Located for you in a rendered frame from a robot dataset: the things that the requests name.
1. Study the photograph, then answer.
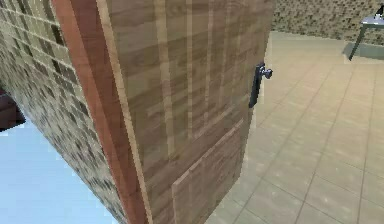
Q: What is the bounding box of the brown wooden room door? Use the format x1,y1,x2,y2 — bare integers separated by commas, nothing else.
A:
51,0,277,224

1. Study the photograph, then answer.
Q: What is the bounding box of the grey table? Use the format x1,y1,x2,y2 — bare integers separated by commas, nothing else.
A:
347,3,384,62

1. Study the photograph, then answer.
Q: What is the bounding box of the black door handle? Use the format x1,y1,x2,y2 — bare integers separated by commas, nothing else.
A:
248,61,274,109

